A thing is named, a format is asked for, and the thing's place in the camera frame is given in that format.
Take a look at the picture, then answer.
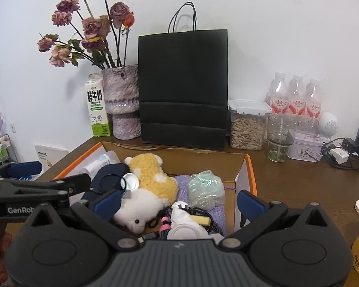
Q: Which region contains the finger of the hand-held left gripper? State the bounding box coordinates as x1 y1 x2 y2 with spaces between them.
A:
0 161 43 183
0 173 92 200

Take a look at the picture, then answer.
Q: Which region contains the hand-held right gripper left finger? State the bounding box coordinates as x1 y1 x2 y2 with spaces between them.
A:
25 189 140 249

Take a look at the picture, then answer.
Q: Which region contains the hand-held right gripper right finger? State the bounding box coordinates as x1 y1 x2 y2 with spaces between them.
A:
220 189 337 249

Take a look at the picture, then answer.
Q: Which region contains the black hair tie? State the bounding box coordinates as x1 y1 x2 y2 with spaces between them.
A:
100 174 127 191

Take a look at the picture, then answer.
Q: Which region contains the small white bottle lid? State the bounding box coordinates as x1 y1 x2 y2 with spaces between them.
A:
122 173 140 191

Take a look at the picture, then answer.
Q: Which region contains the navy blue pouch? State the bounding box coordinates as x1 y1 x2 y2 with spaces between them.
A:
81 163 132 204

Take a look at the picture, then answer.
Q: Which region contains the black charging cable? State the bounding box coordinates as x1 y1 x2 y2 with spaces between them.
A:
158 206 225 235

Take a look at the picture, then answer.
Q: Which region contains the yellow sponge block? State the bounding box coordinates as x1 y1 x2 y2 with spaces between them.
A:
189 215 211 226

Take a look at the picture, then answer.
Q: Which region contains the yellow white plush toy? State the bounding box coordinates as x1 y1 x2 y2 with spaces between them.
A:
113 153 179 233

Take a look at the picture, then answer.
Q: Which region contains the pink hair tie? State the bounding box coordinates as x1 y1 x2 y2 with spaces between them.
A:
159 215 172 237

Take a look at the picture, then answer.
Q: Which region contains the white tissue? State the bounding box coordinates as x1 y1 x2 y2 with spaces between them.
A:
169 208 195 231

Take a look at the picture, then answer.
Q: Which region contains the large white jar lid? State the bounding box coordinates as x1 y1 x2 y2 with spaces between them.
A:
167 224 199 240

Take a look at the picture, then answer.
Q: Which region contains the orange cardboard box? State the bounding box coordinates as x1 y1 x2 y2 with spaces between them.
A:
52 141 258 237

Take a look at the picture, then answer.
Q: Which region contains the clear seed storage container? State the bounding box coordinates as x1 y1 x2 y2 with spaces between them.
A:
228 99 272 150

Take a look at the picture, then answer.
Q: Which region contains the person's left hand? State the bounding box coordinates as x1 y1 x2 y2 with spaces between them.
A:
0 233 13 280

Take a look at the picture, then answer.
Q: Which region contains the white plastic bottle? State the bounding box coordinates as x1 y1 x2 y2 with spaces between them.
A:
79 153 120 180

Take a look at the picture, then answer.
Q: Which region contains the iridescent plastic bag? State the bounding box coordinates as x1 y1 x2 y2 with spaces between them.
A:
188 170 226 210

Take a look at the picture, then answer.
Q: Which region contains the clear glass cup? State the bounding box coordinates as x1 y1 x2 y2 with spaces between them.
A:
267 114 300 163

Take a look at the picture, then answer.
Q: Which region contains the purple knitted cloth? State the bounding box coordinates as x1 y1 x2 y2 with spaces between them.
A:
174 175 228 237

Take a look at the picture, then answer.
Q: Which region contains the white floral tin box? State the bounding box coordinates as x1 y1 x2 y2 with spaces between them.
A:
287 130 324 163

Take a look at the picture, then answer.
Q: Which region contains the white green milk carton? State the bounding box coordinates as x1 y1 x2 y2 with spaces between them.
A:
84 72 112 137

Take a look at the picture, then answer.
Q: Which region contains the white charger plug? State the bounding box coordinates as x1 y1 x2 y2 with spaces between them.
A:
329 147 349 165

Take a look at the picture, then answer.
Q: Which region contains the purple ceramic vase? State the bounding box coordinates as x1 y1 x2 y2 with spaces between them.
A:
101 65 142 140

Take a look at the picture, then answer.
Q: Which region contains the clear water bottle red label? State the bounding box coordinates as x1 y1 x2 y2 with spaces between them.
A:
287 75 306 117
303 78 322 120
265 72 289 115

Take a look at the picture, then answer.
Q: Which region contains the white round speaker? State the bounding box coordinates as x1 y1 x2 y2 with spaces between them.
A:
317 112 339 136

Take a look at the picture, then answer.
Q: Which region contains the dried rose bouquet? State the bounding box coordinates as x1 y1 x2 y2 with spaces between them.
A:
37 0 136 69

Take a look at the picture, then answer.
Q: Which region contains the black paper bag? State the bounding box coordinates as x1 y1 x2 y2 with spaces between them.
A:
138 2 228 150

